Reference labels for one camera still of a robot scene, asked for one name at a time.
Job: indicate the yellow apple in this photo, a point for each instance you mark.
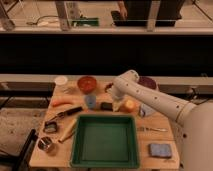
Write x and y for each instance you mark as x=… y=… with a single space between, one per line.
x=128 y=106

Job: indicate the silver fork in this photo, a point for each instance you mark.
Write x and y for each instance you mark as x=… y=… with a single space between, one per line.
x=151 y=129

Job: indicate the black chair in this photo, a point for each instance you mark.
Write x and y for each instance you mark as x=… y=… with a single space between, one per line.
x=18 y=159

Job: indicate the grey crumpled cloth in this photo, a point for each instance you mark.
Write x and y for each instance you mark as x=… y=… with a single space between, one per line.
x=145 y=110

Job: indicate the black handled knife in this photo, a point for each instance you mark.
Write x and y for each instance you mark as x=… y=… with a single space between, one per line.
x=66 y=113

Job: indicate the purple bowl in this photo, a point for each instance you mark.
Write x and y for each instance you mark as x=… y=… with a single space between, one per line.
x=147 y=82

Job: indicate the red bowl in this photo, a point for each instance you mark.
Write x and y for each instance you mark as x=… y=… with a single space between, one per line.
x=87 y=84

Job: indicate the blue plastic cup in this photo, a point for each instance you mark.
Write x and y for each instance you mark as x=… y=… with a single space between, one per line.
x=90 y=101

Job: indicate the yellow banana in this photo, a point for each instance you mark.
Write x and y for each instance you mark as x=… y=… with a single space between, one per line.
x=67 y=130

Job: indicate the orange carrot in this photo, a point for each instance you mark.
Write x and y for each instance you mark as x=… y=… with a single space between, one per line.
x=60 y=102

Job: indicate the small metal cup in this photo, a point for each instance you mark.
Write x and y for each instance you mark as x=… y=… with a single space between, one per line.
x=45 y=144

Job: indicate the blue sponge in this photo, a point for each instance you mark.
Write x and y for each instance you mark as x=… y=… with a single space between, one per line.
x=160 y=150

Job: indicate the black eraser block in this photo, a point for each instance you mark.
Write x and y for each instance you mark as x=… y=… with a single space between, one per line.
x=106 y=106

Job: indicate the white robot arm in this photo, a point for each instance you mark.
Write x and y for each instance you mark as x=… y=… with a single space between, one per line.
x=196 y=120

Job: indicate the black metal clip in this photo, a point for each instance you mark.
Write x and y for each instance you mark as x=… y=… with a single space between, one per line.
x=50 y=127

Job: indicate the green plastic tray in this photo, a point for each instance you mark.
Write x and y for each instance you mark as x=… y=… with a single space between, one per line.
x=105 y=141

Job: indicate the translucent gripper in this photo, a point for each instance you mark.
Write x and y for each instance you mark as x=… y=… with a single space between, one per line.
x=117 y=104

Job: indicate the white paper cup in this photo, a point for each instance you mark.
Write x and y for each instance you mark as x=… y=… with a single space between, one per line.
x=61 y=82

